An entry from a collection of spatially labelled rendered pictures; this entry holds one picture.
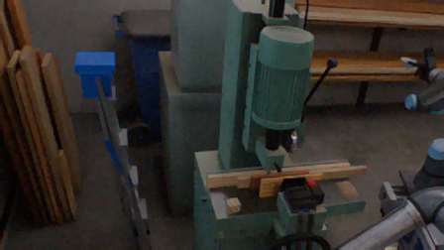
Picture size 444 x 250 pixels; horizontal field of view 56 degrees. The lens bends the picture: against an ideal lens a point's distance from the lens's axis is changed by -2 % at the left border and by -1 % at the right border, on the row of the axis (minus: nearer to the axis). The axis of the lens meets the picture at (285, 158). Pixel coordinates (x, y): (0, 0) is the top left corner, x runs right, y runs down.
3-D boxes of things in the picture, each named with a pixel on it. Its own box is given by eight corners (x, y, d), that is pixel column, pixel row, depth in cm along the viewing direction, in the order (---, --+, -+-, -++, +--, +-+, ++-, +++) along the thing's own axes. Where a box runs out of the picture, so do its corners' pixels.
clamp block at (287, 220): (285, 235, 147) (288, 216, 142) (274, 210, 157) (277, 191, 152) (323, 229, 152) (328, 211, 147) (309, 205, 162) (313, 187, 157)
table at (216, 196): (220, 251, 141) (221, 238, 138) (204, 194, 164) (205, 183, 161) (375, 227, 162) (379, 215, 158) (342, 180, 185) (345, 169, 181)
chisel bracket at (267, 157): (264, 175, 156) (267, 156, 151) (254, 154, 166) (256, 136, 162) (282, 173, 158) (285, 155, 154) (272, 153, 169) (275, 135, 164)
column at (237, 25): (227, 179, 181) (240, 10, 141) (217, 151, 198) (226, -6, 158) (276, 175, 188) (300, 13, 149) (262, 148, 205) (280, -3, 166)
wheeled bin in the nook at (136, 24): (125, 151, 322) (114, 28, 269) (121, 118, 363) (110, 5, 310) (206, 144, 346) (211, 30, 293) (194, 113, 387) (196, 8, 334)
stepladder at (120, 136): (126, 261, 237) (71, 68, 168) (125, 231, 256) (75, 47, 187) (155, 255, 242) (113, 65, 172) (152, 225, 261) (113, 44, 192)
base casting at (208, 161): (217, 256, 156) (218, 239, 151) (193, 167, 199) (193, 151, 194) (325, 239, 171) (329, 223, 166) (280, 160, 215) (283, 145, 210)
